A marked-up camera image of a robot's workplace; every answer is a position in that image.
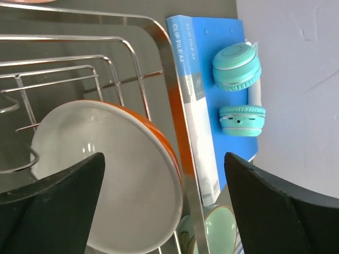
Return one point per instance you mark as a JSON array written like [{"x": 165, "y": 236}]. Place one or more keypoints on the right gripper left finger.
[{"x": 54, "y": 214}]

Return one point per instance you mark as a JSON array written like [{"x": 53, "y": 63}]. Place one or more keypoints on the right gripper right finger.
[{"x": 277, "y": 216}]

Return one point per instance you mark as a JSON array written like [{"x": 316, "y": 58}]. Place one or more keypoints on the green ceramic bowl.
[{"x": 221, "y": 230}]

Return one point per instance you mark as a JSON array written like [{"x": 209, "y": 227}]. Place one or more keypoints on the orange and white bowl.
[{"x": 140, "y": 202}]

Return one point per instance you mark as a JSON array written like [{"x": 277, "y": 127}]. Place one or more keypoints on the teal cat-ear headphones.
[{"x": 235, "y": 68}]

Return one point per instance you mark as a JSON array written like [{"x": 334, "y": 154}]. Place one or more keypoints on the pink floral plate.
[{"x": 28, "y": 1}]

